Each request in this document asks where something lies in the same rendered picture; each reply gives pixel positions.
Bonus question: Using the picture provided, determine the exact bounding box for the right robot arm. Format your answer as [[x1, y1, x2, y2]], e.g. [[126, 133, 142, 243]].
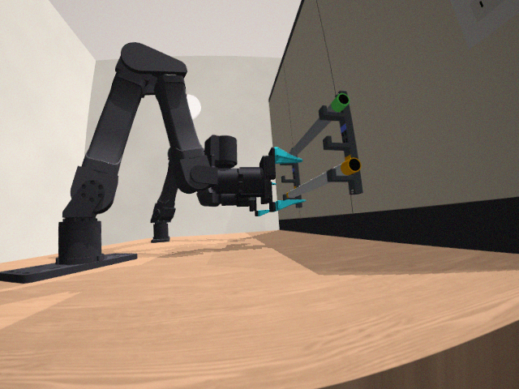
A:
[[0, 42, 242, 284]]

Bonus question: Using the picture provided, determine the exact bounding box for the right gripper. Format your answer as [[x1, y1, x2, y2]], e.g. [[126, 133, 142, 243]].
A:
[[238, 147, 306, 212]]

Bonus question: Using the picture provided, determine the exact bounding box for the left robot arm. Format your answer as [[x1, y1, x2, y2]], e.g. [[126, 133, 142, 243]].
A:
[[150, 148, 255, 243]]

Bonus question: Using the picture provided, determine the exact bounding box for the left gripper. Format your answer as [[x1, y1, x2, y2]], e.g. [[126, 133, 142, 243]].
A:
[[235, 182, 276, 216]]

